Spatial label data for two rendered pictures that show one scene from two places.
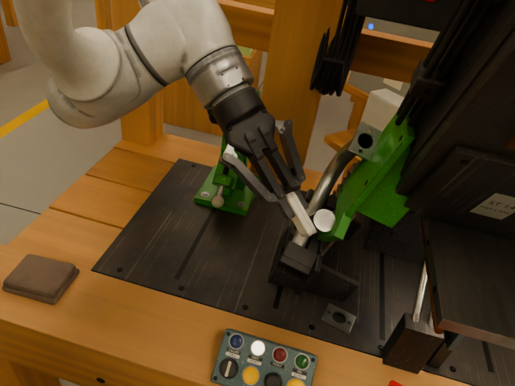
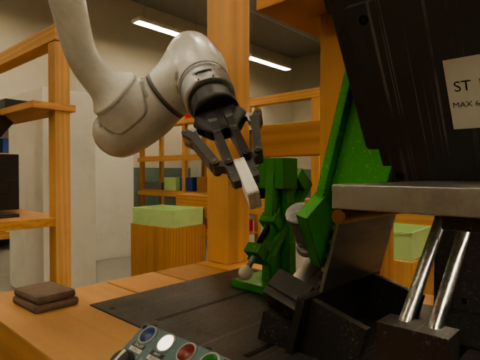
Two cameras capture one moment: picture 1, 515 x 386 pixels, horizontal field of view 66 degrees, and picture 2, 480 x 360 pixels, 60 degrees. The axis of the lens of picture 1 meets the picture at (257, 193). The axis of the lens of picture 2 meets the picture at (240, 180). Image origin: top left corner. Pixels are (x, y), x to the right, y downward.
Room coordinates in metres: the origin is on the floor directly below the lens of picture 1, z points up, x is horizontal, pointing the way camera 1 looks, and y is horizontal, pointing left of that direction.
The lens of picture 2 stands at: (0.02, -0.37, 1.14)
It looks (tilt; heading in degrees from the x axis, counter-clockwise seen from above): 1 degrees down; 35
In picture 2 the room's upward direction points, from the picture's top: straight up
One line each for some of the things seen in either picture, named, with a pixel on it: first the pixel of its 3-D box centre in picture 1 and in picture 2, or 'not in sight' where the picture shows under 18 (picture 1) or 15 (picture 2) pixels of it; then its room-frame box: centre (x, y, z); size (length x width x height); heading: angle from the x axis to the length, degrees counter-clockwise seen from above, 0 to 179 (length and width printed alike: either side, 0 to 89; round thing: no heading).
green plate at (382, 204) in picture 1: (389, 174); (375, 148); (0.55, -0.21, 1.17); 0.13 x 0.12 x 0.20; 82
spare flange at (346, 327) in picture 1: (339, 318); not in sight; (0.46, -0.19, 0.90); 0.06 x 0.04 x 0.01; 67
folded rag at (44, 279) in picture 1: (41, 276); (45, 296); (0.43, 0.35, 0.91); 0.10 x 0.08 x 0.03; 84
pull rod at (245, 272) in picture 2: (220, 192); (250, 263); (0.70, 0.08, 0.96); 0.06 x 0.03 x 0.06; 172
